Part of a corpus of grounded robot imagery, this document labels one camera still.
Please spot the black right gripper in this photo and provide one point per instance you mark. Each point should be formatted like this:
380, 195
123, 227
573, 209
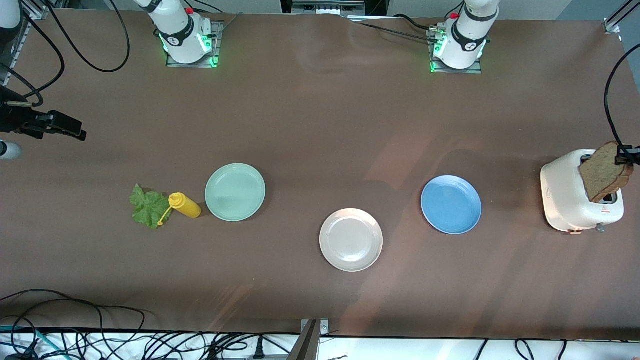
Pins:
11, 116

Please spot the brown bread slice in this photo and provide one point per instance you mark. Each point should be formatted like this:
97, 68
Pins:
602, 175

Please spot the green lettuce leaf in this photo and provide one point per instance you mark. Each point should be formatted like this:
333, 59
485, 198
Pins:
147, 207

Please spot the yellow squeeze bottle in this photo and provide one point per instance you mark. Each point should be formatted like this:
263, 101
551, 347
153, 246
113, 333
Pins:
187, 206

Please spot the blue plate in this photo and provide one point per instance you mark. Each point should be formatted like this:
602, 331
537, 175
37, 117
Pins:
451, 205

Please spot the mint green plate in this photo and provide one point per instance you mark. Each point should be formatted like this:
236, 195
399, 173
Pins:
235, 192

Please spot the beige plate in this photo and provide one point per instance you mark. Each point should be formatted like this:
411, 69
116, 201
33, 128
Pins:
351, 240

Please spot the white toaster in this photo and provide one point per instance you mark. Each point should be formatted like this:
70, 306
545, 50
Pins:
562, 200

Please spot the black equipment box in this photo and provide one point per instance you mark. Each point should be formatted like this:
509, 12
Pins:
325, 6

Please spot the black power plug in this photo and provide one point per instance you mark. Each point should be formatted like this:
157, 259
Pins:
258, 350

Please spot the aluminium frame profile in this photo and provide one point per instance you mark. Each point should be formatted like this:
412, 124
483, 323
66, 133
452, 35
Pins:
612, 25
35, 9

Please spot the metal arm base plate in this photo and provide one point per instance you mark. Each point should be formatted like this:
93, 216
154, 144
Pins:
216, 35
475, 71

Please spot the grey metal bracket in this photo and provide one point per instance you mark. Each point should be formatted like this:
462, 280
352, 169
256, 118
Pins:
307, 345

